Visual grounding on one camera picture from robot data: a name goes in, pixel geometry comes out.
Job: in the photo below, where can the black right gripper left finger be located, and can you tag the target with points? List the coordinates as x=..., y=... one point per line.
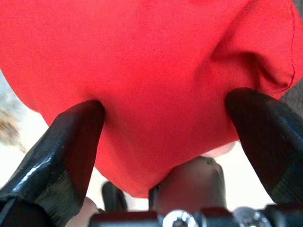
x=59, y=160

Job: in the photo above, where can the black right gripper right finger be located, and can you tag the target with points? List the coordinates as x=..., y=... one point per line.
x=270, y=142

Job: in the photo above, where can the red pillow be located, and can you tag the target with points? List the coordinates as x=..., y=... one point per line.
x=142, y=71

